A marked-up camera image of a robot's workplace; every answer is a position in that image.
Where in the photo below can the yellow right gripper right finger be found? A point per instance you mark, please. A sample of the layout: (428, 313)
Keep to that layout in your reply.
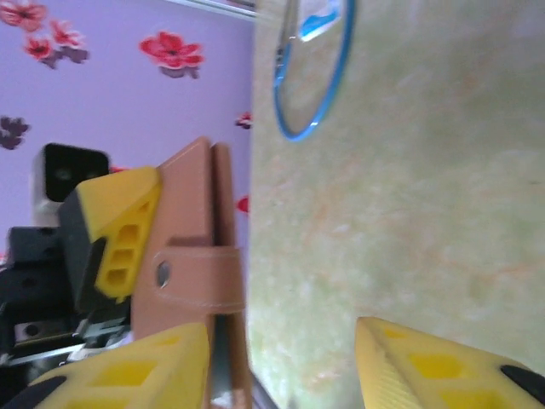
(426, 370)

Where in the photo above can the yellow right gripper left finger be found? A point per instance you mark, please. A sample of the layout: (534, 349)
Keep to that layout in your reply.
(140, 375)

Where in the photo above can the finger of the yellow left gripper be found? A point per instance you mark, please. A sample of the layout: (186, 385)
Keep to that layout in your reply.
(119, 213)

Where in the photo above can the blue stethoscope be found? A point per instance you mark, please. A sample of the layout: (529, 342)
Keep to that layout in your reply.
(294, 135)

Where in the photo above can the blue and white packet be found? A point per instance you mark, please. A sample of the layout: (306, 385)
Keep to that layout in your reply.
(317, 23)

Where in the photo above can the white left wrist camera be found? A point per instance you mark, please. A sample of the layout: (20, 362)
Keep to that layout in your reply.
(68, 170)

